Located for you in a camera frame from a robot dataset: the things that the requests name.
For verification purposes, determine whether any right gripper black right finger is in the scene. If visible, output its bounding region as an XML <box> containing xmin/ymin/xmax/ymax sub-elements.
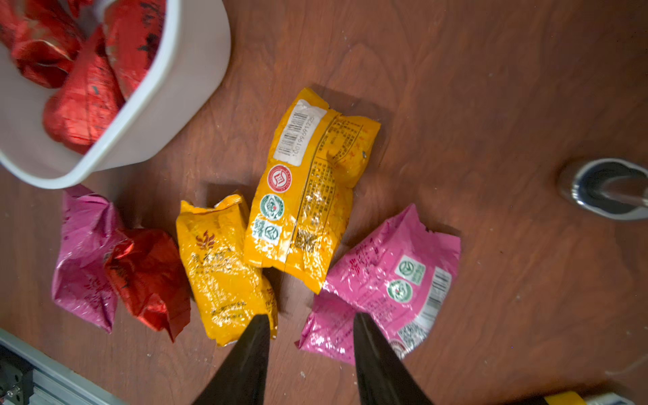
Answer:
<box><xmin>353</xmin><ymin>312</ymin><xmax>432</xmax><ymax>405</ymax></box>

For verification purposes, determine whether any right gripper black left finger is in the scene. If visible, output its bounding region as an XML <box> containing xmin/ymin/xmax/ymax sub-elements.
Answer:
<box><xmin>193</xmin><ymin>315</ymin><xmax>270</xmax><ymax>404</ymax></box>

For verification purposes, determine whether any small yellow tea bag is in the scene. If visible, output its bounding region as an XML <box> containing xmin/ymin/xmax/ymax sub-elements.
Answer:
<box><xmin>175</xmin><ymin>193</ymin><xmax>278</xmax><ymax>347</ymax></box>

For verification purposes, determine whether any pink tea bag with barcode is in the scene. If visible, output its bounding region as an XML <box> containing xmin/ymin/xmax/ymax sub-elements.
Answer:
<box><xmin>296</xmin><ymin>204</ymin><xmax>461</xmax><ymax>365</ymax></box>

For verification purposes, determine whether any small red tea bag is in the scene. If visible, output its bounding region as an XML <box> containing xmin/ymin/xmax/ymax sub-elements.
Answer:
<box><xmin>104</xmin><ymin>229</ymin><xmax>191</xmax><ymax>341</ymax></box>

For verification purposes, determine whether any large yellow tea bag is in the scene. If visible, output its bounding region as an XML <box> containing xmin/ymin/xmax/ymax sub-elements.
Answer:
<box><xmin>244</xmin><ymin>88</ymin><xmax>381</xmax><ymax>294</ymax></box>

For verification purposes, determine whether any white plastic storage box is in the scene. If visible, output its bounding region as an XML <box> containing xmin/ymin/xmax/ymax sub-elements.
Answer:
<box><xmin>1</xmin><ymin>1</ymin><xmax>231</xmax><ymax>189</ymax></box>

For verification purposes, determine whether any red tea bag in box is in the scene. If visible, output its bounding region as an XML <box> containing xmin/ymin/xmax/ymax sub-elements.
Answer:
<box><xmin>43</xmin><ymin>28</ymin><xmax>125</xmax><ymax>155</ymax></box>

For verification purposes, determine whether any red tea bag box centre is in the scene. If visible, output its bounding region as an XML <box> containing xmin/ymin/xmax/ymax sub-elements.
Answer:
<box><xmin>103</xmin><ymin>0</ymin><xmax>166</xmax><ymax>100</ymax></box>

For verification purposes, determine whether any red tea bag box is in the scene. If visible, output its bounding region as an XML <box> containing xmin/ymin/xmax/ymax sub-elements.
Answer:
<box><xmin>103</xmin><ymin>0</ymin><xmax>166</xmax><ymax>100</ymax></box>
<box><xmin>1</xmin><ymin>1</ymin><xmax>84</xmax><ymax>89</ymax></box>

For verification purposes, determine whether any red tea bag box right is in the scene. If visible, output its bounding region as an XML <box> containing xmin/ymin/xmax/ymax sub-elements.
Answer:
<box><xmin>1</xmin><ymin>1</ymin><xmax>84</xmax><ymax>89</ymax></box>

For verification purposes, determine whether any yellow black utility knife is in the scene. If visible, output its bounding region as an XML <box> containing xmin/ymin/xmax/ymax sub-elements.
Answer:
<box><xmin>517</xmin><ymin>391</ymin><xmax>635</xmax><ymax>405</ymax></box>

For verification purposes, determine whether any aluminium front rail frame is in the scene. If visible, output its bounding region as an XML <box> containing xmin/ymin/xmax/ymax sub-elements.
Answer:
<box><xmin>1</xmin><ymin>330</ymin><xmax>124</xmax><ymax>404</ymax></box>

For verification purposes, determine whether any chrome ratchet wrench red handle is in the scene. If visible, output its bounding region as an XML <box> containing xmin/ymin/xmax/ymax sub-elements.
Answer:
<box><xmin>556</xmin><ymin>158</ymin><xmax>647</xmax><ymax>221</ymax></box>

